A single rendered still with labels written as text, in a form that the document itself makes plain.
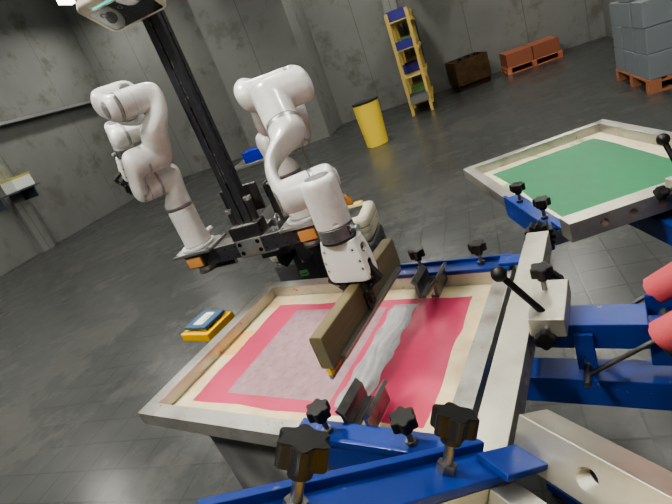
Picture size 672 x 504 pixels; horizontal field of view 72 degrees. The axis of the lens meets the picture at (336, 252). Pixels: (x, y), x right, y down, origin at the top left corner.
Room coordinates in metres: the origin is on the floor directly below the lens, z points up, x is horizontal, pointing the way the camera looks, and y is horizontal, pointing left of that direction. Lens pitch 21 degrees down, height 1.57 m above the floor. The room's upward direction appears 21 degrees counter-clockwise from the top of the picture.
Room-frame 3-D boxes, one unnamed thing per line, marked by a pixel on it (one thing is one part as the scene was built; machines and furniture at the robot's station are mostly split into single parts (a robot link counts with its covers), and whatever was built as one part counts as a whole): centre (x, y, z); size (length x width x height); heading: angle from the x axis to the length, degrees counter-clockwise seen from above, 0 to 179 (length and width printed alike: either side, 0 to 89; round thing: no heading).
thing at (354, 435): (0.60, 0.06, 0.98); 0.30 x 0.05 x 0.07; 54
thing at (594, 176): (1.25, -0.85, 1.05); 1.08 x 0.61 x 0.23; 174
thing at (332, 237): (0.88, -0.02, 1.26); 0.09 x 0.07 x 0.03; 54
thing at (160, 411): (0.97, 0.10, 0.97); 0.79 x 0.58 x 0.04; 54
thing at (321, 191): (0.93, -0.02, 1.33); 0.15 x 0.10 x 0.11; 7
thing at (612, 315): (0.64, -0.36, 1.02); 0.17 x 0.06 x 0.05; 54
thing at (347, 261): (0.89, -0.02, 1.20); 0.10 x 0.08 x 0.11; 54
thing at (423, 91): (10.35, -3.02, 1.01); 2.19 x 0.59 x 2.02; 158
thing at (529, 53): (10.11, -5.41, 0.21); 1.18 x 0.85 x 0.41; 68
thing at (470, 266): (1.05, -0.26, 0.98); 0.30 x 0.05 x 0.07; 54
